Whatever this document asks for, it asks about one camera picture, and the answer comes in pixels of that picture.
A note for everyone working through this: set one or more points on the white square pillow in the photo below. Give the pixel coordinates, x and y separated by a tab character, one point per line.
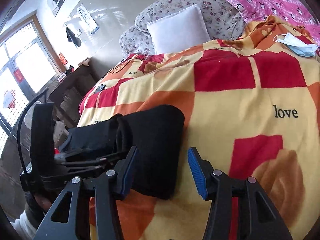
178	31

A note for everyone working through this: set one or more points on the yellow red orange blanket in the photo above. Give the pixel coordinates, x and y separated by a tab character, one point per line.
251	108

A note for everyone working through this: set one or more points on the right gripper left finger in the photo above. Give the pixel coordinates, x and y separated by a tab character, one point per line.
68	217

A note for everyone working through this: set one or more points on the white wall poster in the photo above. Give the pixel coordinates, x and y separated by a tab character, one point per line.
85	16

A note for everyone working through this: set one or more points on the dark wooden desk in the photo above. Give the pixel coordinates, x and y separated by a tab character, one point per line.
68	95

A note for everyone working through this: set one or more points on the left hand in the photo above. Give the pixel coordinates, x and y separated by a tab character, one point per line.
43	202

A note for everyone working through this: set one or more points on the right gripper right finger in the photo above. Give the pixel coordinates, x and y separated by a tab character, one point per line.
258	218

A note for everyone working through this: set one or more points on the floral grey quilt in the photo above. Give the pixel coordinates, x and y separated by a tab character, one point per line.
222	20

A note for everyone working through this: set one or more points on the black smartphone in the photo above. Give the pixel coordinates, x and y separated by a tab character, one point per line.
100	88

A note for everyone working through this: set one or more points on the dark hanging cloth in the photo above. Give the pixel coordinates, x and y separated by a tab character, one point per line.
71	37

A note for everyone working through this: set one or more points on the light blue face mask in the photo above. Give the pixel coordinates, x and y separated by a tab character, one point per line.
296	45

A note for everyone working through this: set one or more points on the black pants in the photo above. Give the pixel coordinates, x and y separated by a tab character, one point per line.
157	133

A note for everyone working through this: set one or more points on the pink penguin quilt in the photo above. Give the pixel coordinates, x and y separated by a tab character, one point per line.
292	11

